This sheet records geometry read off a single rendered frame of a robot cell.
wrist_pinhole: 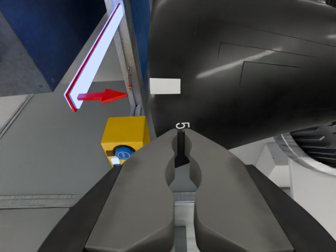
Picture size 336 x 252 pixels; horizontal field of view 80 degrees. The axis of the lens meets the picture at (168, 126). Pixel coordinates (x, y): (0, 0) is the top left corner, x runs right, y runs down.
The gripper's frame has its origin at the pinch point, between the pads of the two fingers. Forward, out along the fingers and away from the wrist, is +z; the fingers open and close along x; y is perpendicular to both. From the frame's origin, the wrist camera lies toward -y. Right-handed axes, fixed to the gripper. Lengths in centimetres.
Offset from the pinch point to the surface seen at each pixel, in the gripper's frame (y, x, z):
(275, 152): 40, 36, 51
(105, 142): 18.9, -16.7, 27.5
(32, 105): 45, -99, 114
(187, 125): 4.8, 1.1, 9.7
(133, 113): 20, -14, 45
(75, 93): 0.8, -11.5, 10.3
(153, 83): -0.3, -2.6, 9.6
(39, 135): 53, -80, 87
